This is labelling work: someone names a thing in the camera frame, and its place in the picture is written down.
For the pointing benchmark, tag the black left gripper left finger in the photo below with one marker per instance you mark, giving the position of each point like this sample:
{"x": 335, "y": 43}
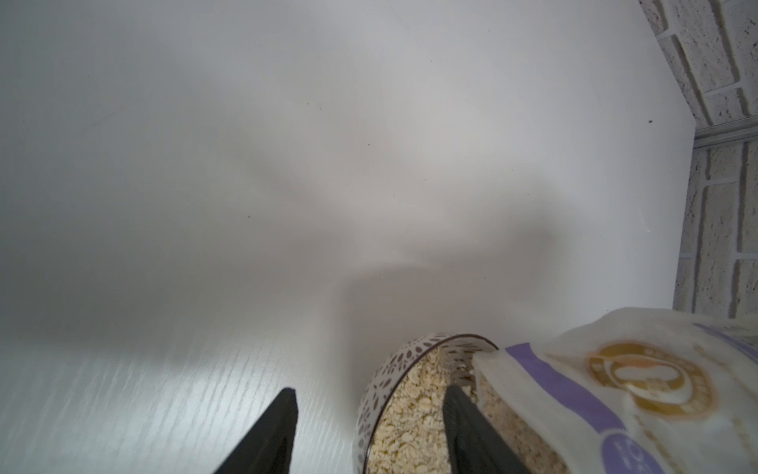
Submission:
{"x": 267, "y": 447}

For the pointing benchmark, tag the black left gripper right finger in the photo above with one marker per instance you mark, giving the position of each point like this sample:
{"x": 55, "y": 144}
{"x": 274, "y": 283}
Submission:
{"x": 474, "y": 446}

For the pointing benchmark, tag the white purple oats bag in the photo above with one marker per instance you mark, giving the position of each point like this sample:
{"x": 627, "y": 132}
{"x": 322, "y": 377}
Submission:
{"x": 637, "y": 391}

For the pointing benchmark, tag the patterned white breakfast bowl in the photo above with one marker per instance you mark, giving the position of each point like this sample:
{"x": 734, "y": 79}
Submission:
{"x": 400, "y": 426}

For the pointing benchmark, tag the right corner aluminium post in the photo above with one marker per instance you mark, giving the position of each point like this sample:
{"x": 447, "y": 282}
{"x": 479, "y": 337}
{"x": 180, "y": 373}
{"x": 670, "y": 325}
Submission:
{"x": 724, "y": 134}

